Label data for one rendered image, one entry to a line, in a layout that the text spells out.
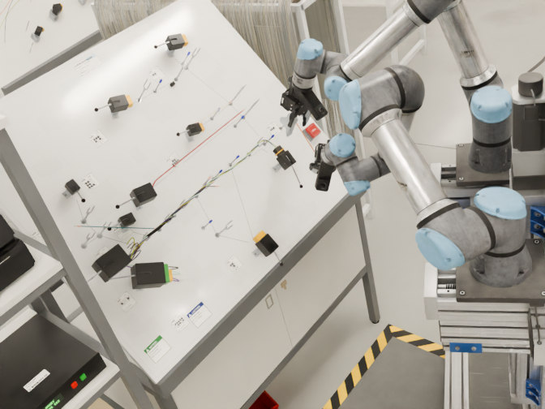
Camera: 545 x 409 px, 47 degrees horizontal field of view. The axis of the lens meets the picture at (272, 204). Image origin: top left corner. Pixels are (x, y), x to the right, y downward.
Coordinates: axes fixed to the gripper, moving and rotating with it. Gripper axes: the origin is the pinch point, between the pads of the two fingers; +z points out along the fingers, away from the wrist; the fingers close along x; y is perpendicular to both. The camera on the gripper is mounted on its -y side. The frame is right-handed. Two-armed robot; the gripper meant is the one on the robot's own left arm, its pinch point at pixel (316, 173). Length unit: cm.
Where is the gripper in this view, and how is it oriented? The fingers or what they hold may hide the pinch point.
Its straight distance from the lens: 228.6
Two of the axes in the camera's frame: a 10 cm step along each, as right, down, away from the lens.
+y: 1.4, -9.8, 1.7
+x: -9.8, -1.6, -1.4
